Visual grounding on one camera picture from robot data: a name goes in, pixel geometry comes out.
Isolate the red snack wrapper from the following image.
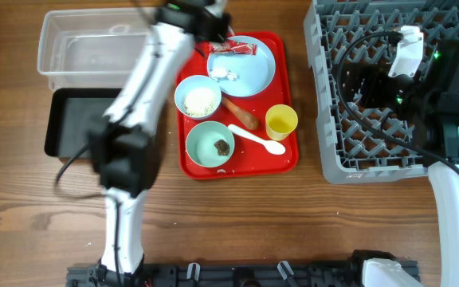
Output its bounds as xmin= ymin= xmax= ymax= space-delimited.
xmin=209 ymin=40 xmax=257 ymax=55

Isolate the white tissue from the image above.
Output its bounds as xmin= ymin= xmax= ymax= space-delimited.
xmin=209 ymin=67 xmax=238 ymax=82

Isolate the light blue bowl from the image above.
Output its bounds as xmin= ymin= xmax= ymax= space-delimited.
xmin=175 ymin=75 xmax=222 ymax=120

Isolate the white rice pile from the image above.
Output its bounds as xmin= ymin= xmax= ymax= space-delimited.
xmin=183 ymin=87 xmax=218 ymax=118

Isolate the yellow plastic cup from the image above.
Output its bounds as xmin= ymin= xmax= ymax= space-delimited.
xmin=265 ymin=104 xmax=298 ymax=141

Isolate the mint green bowl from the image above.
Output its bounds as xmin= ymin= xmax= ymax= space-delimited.
xmin=186 ymin=121 xmax=235 ymax=168

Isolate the brown food lump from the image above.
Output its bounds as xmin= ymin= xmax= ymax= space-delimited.
xmin=214 ymin=140 xmax=230 ymax=156

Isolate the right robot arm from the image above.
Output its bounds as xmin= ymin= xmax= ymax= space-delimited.
xmin=335 ymin=33 xmax=459 ymax=286

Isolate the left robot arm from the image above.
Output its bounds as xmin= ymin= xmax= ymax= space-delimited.
xmin=88 ymin=0 xmax=230 ymax=277

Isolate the grey dishwasher rack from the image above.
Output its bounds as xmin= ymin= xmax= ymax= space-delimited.
xmin=304 ymin=0 xmax=459 ymax=184

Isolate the black waste tray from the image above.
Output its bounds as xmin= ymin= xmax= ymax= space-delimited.
xmin=44 ymin=87 xmax=167 ymax=160

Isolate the light blue plate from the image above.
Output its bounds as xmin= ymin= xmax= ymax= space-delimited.
xmin=206 ymin=36 xmax=276 ymax=97

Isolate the red plastic tray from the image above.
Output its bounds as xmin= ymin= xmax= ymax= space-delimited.
xmin=177 ymin=31 xmax=299 ymax=180

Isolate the clear plastic storage box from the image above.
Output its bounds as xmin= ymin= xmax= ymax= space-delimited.
xmin=37 ymin=8 xmax=148 ymax=91

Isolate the white plastic spoon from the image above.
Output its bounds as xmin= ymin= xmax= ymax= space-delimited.
xmin=227 ymin=124 xmax=286 ymax=155

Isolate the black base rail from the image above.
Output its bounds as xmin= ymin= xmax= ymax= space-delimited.
xmin=65 ymin=261 xmax=358 ymax=287

